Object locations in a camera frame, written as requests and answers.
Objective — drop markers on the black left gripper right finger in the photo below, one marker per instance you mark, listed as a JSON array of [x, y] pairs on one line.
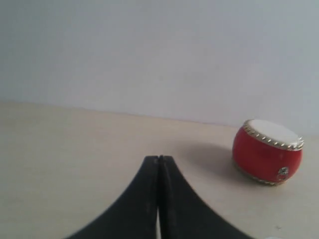
[[182, 213]]

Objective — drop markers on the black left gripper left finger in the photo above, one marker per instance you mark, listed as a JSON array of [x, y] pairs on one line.
[[134, 214]]

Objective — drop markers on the small red drum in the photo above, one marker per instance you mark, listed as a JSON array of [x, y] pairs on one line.
[[267, 152]]

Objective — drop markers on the white plastic tray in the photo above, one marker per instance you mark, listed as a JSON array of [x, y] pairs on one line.
[[272, 237]]

